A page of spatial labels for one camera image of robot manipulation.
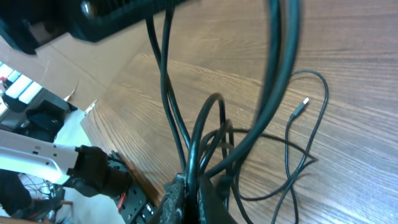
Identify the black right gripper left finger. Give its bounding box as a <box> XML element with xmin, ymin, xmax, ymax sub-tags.
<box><xmin>149</xmin><ymin>174</ymin><xmax>185</xmax><ymax>224</ymax></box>

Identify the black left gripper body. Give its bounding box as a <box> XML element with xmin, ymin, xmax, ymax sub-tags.
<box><xmin>1</xmin><ymin>0</ymin><xmax>185</xmax><ymax>55</ymax></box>

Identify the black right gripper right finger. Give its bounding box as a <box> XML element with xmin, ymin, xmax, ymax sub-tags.
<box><xmin>198</xmin><ymin>175</ymin><xmax>236</xmax><ymax>224</ymax></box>

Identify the thick black cable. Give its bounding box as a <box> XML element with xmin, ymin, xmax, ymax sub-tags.
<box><xmin>185</xmin><ymin>0</ymin><xmax>302</xmax><ymax>224</ymax></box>

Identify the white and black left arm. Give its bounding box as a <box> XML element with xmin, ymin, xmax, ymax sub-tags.
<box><xmin>1</xmin><ymin>0</ymin><xmax>190</xmax><ymax>197</ymax></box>

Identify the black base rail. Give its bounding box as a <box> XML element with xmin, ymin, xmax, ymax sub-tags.
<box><xmin>108</xmin><ymin>151</ymin><xmax>156</xmax><ymax>224</ymax></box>

